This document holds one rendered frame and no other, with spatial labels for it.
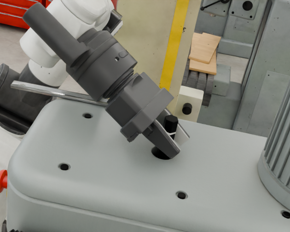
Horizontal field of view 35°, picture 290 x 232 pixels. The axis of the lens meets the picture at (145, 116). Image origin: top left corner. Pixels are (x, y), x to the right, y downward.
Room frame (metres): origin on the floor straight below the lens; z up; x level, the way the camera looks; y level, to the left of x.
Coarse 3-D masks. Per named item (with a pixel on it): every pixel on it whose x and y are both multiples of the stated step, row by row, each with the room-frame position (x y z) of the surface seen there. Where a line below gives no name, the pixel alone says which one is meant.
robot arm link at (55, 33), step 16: (32, 16) 0.59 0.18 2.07; (48, 16) 0.60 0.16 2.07; (64, 16) 0.62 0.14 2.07; (32, 32) 0.63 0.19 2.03; (48, 32) 0.58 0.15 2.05; (64, 32) 0.59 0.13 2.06; (80, 32) 0.62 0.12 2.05; (96, 32) 0.63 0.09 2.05; (32, 48) 0.62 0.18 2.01; (48, 48) 0.61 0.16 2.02; (64, 48) 0.57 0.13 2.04; (80, 48) 0.58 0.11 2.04; (96, 48) 0.60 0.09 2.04; (48, 64) 0.62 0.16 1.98; (80, 64) 0.59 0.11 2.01
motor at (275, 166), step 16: (288, 96) 0.59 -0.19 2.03; (288, 112) 0.57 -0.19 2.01; (272, 128) 0.60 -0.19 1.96; (288, 128) 0.55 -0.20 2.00; (272, 144) 0.58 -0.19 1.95; (288, 144) 0.55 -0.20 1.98; (272, 160) 0.57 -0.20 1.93; (288, 160) 0.54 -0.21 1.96; (272, 176) 0.55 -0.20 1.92; (288, 176) 0.52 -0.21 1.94; (272, 192) 0.53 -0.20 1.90; (288, 192) 0.52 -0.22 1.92; (288, 208) 0.51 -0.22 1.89
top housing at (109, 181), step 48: (48, 144) 0.55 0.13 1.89; (96, 144) 0.58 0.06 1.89; (144, 144) 0.60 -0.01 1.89; (192, 144) 0.63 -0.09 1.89; (240, 144) 0.66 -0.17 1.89; (48, 192) 0.47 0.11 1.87; (96, 192) 0.47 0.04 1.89; (144, 192) 0.49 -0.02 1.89; (192, 192) 0.51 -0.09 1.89; (240, 192) 0.53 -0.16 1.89
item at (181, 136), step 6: (162, 114) 0.61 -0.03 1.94; (168, 114) 0.61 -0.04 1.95; (162, 120) 0.61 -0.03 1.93; (162, 126) 0.61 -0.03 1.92; (180, 126) 0.61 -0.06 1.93; (180, 132) 0.60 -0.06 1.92; (174, 138) 0.61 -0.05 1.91; (180, 138) 0.60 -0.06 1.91; (186, 138) 0.60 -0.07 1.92; (180, 144) 0.60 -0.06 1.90
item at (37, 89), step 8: (16, 88) 0.69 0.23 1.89; (24, 88) 0.69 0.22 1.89; (32, 88) 0.69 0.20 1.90; (40, 88) 0.70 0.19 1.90; (48, 88) 0.70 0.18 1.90; (56, 88) 0.71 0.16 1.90; (56, 96) 0.69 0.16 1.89; (64, 96) 0.69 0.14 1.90; (72, 96) 0.69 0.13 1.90; (80, 96) 0.70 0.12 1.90; (88, 96) 0.71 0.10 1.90; (96, 104) 0.69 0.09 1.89; (104, 104) 0.69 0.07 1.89
